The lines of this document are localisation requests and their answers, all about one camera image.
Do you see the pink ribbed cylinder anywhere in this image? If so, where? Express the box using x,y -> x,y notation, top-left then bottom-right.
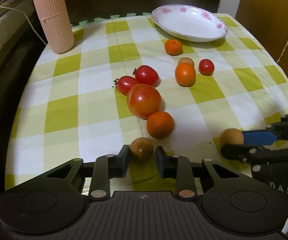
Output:
33,0 -> 75,54

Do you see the green foam mat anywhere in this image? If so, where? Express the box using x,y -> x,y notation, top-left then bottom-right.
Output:
71,12 -> 151,28

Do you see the brown longan front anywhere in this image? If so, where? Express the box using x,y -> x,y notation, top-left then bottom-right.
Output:
130,137 -> 154,160

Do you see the white charging cable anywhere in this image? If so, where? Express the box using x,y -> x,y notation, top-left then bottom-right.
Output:
0,5 -> 47,46

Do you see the brown longan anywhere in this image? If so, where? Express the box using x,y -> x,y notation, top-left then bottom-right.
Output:
220,128 -> 244,145
130,137 -> 154,160
178,57 -> 194,67

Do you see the sofa with blankets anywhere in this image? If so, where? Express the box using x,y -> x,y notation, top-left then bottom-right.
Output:
0,0 -> 38,93

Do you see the red cherry tomato with stem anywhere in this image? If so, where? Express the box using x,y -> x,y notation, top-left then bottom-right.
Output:
113,76 -> 139,95

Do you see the orange tangerine front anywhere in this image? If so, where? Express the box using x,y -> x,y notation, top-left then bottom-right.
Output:
146,111 -> 174,139

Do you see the green checked tablecloth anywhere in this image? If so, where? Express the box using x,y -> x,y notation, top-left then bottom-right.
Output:
4,12 -> 288,234

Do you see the small red cherry tomato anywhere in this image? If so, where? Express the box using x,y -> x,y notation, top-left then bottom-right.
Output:
198,59 -> 215,76

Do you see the orange tangerine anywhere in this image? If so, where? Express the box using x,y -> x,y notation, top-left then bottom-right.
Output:
146,111 -> 174,139
164,39 -> 183,56
175,62 -> 196,87

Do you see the large red tomato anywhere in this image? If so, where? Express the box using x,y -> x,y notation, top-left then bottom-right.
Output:
127,83 -> 162,119

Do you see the white floral plate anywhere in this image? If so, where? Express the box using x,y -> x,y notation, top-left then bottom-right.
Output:
151,4 -> 228,42

